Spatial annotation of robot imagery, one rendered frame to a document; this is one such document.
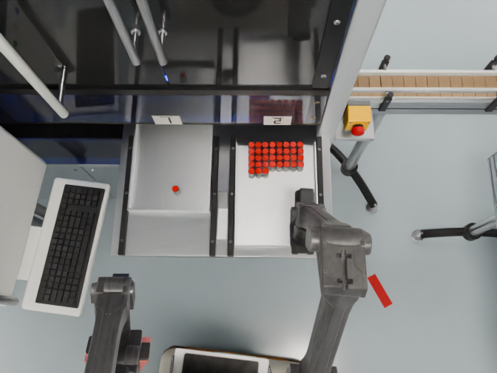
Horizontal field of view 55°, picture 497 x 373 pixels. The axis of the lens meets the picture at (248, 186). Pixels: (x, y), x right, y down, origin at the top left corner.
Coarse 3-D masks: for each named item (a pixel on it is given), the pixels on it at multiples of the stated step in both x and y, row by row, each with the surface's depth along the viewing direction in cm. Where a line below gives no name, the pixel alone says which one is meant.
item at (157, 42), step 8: (136, 0) 86; (144, 0) 86; (144, 8) 88; (144, 16) 90; (152, 16) 92; (152, 24) 93; (152, 32) 94; (160, 32) 105; (152, 40) 97; (160, 40) 104; (160, 48) 100; (160, 56) 103; (160, 64) 106
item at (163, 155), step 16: (144, 128) 162; (160, 128) 162; (176, 128) 162; (192, 128) 162; (208, 128) 162; (144, 144) 160; (160, 144) 160; (176, 144) 160; (192, 144) 160; (208, 144) 160; (144, 160) 159; (160, 160) 158; (176, 160) 158; (192, 160) 158; (208, 160) 158; (144, 176) 157; (160, 176) 157; (176, 176) 157; (192, 176) 157; (208, 176) 156; (144, 192) 155; (160, 192) 155; (192, 192) 155; (208, 192) 155; (128, 208) 150; (144, 208) 154; (160, 208) 154; (176, 208) 154; (192, 208) 153; (208, 208) 153
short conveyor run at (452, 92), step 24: (360, 72) 157; (384, 72) 156; (408, 72) 156; (432, 72) 156; (456, 72) 156; (480, 72) 156; (360, 96) 158; (384, 96) 158; (408, 96) 158; (432, 96) 158; (456, 96) 158; (480, 96) 158
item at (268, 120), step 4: (264, 116) 144; (268, 116) 144; (272, 116) 144; (276, 116) 144; (280, 116) 144; (284, 116) 144; (288, 116) 144; (264, 120) 146; (268, 120) 146; (272, 120) 146; (276, 120) 146; (284, 120) 146; (288, 120) 146; (264, 124) 149; (268, 124) 149; (272, 124) 149; (276, 124) 149; (280, 124) 149; (284, 124) 149; (288, 124) 149
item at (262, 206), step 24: (240, 168) 157; (312, 168) 157; (240, 192) 155; (264, 192) 154; (288, 192) 154; (240, 216) 152; (264, 216) 152; (288, 216) 152; (240, 240) 150; (264, 240) 150; (288, 240) 150
